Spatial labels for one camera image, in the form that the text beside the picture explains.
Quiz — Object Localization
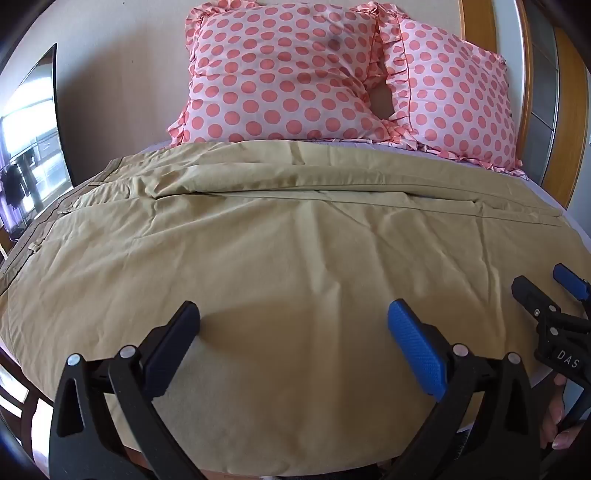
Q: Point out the person's right hand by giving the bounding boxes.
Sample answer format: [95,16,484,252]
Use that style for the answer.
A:
[539,373,583,450]

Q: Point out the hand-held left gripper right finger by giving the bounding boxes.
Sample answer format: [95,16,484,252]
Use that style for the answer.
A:
[387,299,542,480]

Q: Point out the wooden chair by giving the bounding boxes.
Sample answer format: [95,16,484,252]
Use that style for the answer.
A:
[0,346,56,446]

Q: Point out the wooden headboard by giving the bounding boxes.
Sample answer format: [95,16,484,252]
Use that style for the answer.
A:
[459,0,589,213]

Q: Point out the large pink polka dot pillow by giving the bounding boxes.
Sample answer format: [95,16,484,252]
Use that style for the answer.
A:
[167,0,402,148]

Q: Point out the olive green bed cover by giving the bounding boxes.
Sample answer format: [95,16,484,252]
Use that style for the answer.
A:
[0,141,580,438]

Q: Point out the wall mirror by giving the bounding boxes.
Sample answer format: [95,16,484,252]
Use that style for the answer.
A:
[0,42,75,243]

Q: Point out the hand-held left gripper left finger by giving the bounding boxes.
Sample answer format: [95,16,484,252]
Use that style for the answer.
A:
[49,301,212,480]

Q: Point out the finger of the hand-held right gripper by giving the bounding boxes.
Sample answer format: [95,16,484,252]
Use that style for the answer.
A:
[510,275,561,324]
[552,263,590,301]

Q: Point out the small pink polka dot pillow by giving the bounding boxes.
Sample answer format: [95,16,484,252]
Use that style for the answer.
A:
[378,13,525,175]

